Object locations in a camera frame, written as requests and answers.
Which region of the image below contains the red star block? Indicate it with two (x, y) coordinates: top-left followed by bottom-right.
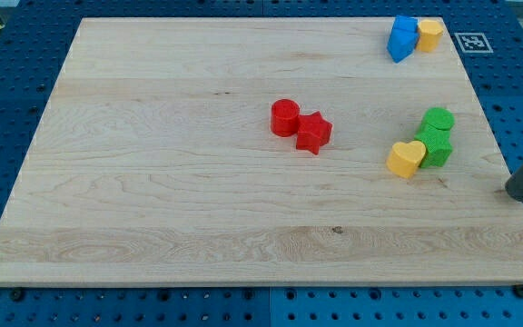
(295, 111), (332, 155)

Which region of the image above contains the yellow heart block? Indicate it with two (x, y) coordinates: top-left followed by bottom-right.
(386, 141), (427, 179)

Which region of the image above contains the green star block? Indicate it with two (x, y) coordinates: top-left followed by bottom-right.
(414, 124), (453, 168)

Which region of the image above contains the light wooden board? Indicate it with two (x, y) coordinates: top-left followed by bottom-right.
(0, 17), (523, 288)

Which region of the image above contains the red cylinder block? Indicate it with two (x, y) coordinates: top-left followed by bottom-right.
(271, 99), (300, 137)

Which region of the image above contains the blue triangle block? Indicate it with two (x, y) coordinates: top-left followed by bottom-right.
(387, 29), (419, 63)

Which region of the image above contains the green cylinder block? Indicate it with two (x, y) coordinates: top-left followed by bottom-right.
(419, 107), (455, 131)

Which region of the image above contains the blue cube block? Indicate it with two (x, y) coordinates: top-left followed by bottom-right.
(392, 15), (419, 33)

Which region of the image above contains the yellow hexagon block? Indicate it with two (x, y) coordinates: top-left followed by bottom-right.
(416, 19), (444, 53)

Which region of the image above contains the white fiducial marker tag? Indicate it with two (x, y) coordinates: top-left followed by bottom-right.
(455, 32), (493, 54)

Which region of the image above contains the black bolt left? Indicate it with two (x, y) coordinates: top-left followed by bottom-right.
(9, 288), (25, 302)

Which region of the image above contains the black bolt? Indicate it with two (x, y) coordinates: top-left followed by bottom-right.
(512, 284), (523, 299)
(9, 288), (25, 302)

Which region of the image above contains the black bolt right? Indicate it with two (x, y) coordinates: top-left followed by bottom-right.
(512, 284), (523, 299)

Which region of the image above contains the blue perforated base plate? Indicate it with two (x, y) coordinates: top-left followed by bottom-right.
(0, 1), (523, 326)

